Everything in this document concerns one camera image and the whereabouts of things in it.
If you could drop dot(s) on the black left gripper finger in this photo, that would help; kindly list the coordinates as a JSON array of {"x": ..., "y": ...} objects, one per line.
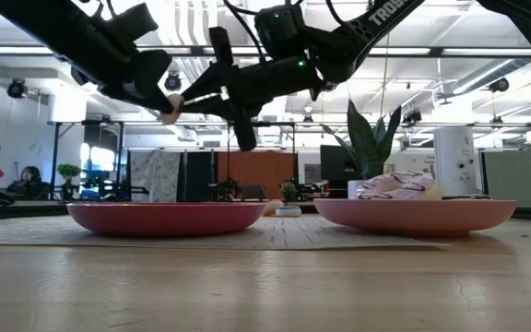
[{"x": 155, "y": 100}]

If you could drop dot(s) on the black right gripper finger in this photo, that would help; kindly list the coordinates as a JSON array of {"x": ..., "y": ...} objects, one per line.
[
  {"x": 210, "y": 108},
  {"x": 203, "y": 85}
]

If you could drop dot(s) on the cream glazed donut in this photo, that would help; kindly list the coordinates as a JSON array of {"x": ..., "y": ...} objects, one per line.
[{"x": 172, "y": 116}]

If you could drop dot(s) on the pink frosted striped donut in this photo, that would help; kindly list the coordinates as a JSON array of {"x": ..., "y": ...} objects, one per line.
[{"x": 399, "y": 186}]

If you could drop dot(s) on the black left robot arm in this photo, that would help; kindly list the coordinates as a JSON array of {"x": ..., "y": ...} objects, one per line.
[{"x": 39, "y": 23}]

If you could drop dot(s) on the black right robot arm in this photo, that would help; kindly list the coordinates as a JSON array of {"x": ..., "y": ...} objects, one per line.
[{"x": 376, "y": 20}]

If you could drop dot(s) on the black ceiling spotlight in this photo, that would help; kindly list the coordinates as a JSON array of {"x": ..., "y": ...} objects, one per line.
[
  {"x": 16, "y": 88},
  {"x": 499, "y": 85},
  {"x": 172, "y": 82}
]

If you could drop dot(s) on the white patterned curtain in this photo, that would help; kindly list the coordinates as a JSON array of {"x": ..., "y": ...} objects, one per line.
[{"x": 155, "y": 173}]

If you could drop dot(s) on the orange partition panel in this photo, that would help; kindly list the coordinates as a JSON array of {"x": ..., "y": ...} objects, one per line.
[{"x": 261, "y": 170}]

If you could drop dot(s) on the black monitor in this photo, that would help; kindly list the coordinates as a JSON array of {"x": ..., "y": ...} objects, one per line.
[{"x": 334, "y": 163}]

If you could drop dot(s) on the small green desk plant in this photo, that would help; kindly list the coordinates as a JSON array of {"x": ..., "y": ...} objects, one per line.
[{"x": 288, "y": 188}]

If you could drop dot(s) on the small round potted plant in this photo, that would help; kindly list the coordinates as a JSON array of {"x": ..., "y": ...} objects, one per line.
[{"x": 68, "y": 171}]

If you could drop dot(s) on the tall green snake plant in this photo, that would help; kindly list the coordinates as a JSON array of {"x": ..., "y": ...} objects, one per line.
[{"x": 369, "y": 143}]

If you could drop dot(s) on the magenta plate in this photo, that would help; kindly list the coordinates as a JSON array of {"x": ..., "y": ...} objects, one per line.
[{"x": 164, "y": 221}]

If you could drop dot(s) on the white teal ringed donut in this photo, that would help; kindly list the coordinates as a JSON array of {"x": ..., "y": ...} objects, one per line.
[{"x": 289, "y": 212}]

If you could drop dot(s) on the white plant pot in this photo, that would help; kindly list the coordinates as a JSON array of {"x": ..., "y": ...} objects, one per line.
[{"x": 354, "y": 189}]

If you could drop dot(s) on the grey woven placemat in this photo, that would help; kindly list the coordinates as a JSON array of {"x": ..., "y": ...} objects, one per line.
[{"x": 284, "y": 233}]

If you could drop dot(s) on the person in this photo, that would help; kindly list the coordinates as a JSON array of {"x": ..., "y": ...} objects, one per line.
[{"x": 30, "y": 182}]

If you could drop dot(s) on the black overhead rig beam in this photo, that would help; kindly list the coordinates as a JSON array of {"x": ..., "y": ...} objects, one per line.
[{"x": 436, "y": 51}]

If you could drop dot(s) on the pale pink plate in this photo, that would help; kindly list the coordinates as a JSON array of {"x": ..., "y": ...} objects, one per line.
[{"x": 413, "y": 216}]

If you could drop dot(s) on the white cylinder device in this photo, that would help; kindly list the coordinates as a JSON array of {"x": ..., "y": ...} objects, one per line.
[{"x": 454, "y": 161}]

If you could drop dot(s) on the grey green partition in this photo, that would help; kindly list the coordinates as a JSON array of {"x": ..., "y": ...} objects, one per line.
[{"x": 519, "y": 177}]

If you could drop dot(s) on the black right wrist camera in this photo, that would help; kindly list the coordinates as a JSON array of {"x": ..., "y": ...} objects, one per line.
[{"x": 281, "y": 30}]

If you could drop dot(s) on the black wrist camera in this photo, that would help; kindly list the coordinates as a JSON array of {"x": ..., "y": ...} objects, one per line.
[
  {"x": 132, "y": 20},
  {"x": 281, "y": 30}
]

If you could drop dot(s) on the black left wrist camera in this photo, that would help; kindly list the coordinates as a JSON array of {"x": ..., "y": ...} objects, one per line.
[{"x": 132, "y": 20}]

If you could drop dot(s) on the black metal frame stand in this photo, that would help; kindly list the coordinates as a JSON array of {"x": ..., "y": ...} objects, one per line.
[
  {"x": 55, "y": 157},
  {"x": 293, "y": 152}
]

